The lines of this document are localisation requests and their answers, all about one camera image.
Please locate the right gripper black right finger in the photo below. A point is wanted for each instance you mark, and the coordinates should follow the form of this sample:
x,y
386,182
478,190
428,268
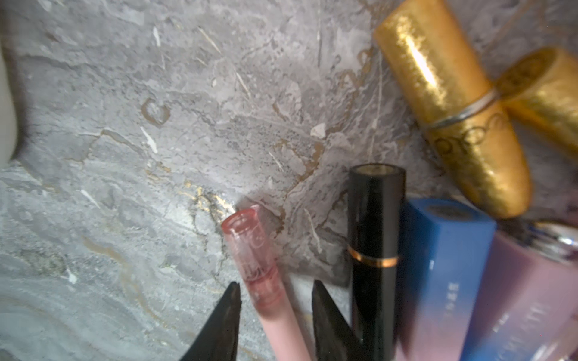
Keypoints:
x,y
334,339

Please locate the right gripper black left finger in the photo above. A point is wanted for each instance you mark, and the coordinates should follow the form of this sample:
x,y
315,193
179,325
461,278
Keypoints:
x,y
218,339

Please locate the pink clear-cap lip gloss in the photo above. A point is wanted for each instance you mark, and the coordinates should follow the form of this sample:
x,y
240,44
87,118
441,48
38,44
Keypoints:
x,y
251,250

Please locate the blue pink gradient lipstick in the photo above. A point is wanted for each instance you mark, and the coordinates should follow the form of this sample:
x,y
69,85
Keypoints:
x,y
443,256

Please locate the black lipstick with gold band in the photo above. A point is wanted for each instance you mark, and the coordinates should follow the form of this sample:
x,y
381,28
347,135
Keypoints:
x,y
376,194

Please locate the pink blue lipstick silver cap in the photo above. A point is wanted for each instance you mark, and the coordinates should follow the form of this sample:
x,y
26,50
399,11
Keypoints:
x,y
528,290

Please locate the gold lipstick left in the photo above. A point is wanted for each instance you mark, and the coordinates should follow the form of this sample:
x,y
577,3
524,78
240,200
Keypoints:
x,y
456,106

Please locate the white plastic storage box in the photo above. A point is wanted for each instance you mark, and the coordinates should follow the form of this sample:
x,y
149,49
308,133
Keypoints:
x,y
8,119

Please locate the gold lipstick right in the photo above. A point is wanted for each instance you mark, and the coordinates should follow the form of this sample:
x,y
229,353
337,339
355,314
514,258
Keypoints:
x,y
540,91

